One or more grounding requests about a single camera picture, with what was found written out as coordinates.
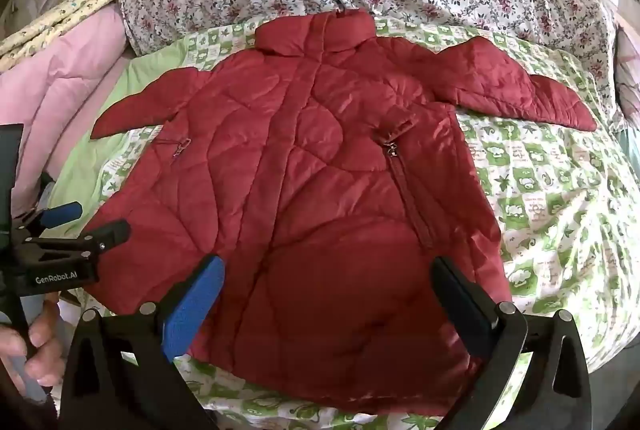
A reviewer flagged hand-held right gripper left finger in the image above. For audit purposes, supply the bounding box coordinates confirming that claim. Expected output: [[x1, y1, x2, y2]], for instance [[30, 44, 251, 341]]
[[59, 255, 226, 430]]

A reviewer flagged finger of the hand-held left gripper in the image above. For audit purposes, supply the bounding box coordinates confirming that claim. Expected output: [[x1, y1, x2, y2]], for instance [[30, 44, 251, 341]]
[[12, 201, 84, 231], [22, 219, 132, 261]]

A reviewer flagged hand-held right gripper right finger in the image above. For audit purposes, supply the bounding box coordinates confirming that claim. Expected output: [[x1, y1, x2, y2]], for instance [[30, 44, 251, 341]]
[[430, 256, 593, 430]]

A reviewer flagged red quilted jacket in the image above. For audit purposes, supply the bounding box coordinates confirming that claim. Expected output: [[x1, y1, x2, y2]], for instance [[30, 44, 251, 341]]
[[90, 9, 598, 417]]

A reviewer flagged person's left hand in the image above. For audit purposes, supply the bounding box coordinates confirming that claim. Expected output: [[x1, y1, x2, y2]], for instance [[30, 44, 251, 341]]
[[0, 297, 67, 403]]

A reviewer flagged pink blanket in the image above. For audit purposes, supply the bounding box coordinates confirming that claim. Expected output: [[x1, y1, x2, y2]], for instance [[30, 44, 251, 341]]
[[0, 3, 133, 216]]

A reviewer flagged green checkered bed sheet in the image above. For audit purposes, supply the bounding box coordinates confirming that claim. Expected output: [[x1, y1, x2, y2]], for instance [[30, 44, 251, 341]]
[[47, 18, 640, 430]]

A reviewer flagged yellow floral cloth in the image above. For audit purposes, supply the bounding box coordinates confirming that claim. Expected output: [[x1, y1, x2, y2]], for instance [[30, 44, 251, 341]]
[[0, 0, 138, 61]]

